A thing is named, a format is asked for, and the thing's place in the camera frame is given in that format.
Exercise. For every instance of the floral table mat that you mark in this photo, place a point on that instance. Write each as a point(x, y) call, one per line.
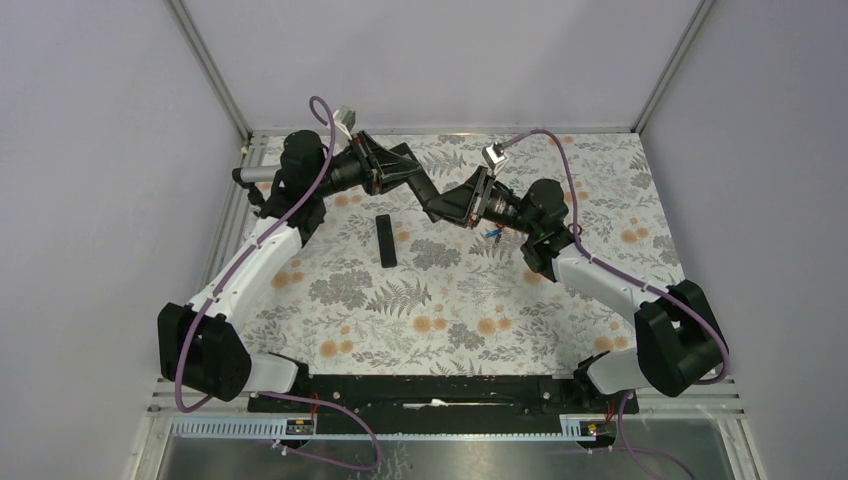
point(456, 303)

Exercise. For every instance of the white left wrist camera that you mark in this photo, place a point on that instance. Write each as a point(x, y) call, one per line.
point(344, 120)

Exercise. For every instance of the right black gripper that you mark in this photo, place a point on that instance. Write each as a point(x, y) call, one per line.
point(466, 205)

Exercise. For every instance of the grey microphone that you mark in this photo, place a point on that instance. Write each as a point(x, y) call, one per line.
point(256, 174)

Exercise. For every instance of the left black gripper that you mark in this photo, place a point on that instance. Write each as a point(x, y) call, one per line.
point(375, 161)

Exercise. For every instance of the black remote control back up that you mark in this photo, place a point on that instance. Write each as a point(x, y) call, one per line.
point(386, 244)

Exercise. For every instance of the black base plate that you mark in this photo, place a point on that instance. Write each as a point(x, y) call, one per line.
point(442, 405)

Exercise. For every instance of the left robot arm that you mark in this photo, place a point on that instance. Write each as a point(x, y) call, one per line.
point(200, 343)

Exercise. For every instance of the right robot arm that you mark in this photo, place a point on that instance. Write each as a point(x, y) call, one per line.
point(678, 341)

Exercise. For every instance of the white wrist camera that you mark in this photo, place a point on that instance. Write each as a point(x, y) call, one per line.
point(495, 157)
point(344, 120)

